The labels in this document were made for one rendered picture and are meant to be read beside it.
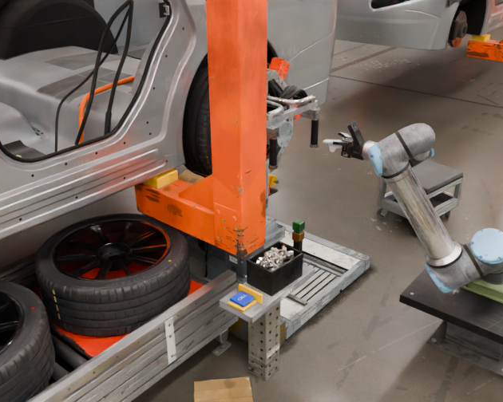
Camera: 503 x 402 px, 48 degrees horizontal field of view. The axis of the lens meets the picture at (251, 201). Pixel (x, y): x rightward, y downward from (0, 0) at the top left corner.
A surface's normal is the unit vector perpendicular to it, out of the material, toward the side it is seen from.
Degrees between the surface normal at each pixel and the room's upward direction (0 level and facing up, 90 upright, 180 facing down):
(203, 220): 90
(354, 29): 111
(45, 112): 80
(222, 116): 90
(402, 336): 0
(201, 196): 90
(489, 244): 41
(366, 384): 0
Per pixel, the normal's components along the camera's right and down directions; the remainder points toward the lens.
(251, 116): 0.77, 0.29
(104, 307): 0.09, 0.45
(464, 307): 0.00, -0.89
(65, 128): -0.63, 0.20
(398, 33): -0.18, 0.69
